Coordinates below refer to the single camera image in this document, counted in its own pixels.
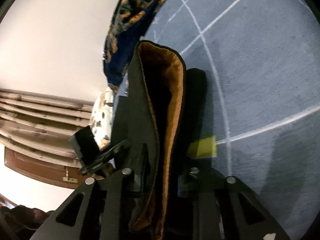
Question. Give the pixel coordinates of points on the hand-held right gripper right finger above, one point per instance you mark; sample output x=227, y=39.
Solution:
x=185, y=187

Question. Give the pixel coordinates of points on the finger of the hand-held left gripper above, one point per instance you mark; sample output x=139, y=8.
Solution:
x=117, y=148

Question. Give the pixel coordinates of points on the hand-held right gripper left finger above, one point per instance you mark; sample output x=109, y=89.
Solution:
x=139, y=180

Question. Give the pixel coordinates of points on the black pants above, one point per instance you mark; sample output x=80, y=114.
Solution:
x=165, y=120

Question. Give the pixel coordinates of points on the white floral pillow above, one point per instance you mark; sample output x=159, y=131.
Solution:
x=101, y=120

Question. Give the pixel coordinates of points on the metal door latch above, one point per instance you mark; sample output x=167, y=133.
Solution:
x=69, y=179

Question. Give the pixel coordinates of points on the brown wooden door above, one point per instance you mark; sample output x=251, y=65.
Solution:
x=37, y=166

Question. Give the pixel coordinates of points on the person's dark clothing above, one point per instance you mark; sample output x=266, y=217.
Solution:
x=17, y=220

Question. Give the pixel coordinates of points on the navy floral blanket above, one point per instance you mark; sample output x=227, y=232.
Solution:
x=125, y=30

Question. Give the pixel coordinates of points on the blue-grey checked bed sheet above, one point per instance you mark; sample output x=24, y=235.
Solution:
x=262, y=80

